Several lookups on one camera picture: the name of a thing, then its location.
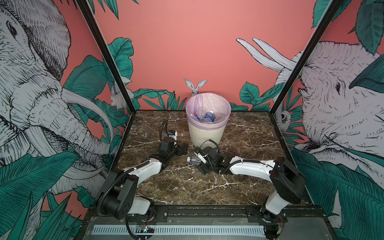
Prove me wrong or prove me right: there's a blue label bottle white cap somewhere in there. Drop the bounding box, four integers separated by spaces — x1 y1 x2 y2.
195 114 204 122

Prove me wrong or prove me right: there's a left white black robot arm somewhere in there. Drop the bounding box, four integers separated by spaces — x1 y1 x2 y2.
95 137 188 222

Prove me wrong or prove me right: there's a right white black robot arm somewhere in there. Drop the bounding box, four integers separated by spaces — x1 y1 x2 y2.
194 147 307 223

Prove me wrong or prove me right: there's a white ribbed waste bin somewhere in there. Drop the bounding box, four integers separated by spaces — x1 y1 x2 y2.
185 92 232 150

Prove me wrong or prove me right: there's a pink plastic bin liner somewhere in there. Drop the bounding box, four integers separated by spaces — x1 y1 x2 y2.
185 93 231 130

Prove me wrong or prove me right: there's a white slotted vent strip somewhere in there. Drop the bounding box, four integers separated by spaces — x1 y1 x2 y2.
91 225 265 237

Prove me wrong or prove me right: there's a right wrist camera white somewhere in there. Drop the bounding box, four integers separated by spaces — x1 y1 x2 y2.
194 147 207 164

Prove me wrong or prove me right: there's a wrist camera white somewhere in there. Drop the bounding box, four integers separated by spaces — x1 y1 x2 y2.
194 147 207 164
169 130 178 145

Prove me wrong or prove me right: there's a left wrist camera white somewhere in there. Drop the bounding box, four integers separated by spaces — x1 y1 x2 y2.
169 130 178 145

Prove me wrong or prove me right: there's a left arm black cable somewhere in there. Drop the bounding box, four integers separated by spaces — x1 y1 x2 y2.
158 119 171 142

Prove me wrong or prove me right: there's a black front rail frame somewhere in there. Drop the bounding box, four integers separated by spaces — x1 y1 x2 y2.
76 205 338 240

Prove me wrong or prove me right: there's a left black frame post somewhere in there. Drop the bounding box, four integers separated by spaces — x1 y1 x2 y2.
74 0 136 114

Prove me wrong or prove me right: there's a black frame post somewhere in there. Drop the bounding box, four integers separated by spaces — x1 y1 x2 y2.
74 0 136 114
269 0 343 115

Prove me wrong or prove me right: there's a right black frame post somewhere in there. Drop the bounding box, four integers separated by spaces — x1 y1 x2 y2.
269 0 343 115

